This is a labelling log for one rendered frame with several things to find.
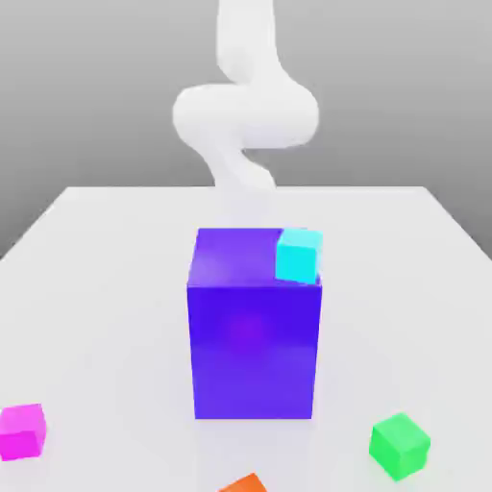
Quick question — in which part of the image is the small cyan cube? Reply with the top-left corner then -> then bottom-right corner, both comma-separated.
274,227 -> 324,285

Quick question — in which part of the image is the small orange cube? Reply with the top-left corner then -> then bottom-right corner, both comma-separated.
217,472 -> 268,492

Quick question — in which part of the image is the small green cube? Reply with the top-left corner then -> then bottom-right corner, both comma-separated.
368,411 -> 432,482

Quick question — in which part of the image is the small magenta cube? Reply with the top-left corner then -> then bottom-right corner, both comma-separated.
0,403 -> 48,462

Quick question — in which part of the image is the large purple box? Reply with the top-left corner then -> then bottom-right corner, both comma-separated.
186,227 -> 323,421

